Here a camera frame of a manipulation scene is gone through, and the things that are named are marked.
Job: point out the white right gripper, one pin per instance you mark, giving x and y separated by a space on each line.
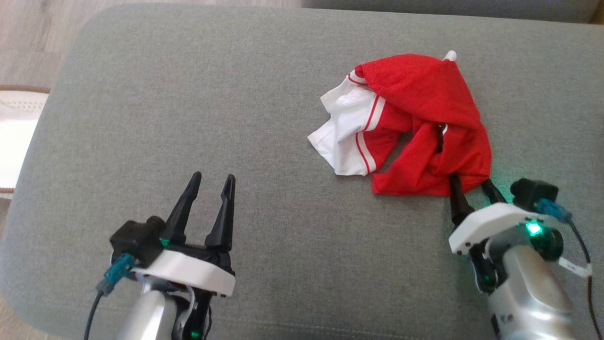
490 222

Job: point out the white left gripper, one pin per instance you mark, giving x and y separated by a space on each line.
188 271

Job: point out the red jersey white sleeves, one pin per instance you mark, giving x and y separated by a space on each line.
424 89

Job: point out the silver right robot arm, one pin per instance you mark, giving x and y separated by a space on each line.
528 293

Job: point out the large grey sofa seat cushion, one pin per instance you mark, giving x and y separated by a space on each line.
236 118

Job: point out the white laundry basket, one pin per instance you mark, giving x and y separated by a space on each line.
19 123

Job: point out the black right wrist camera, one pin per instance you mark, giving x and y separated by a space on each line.
531 191

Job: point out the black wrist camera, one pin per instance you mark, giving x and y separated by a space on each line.
531 191
137 238

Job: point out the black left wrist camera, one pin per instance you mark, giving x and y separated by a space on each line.
137 238

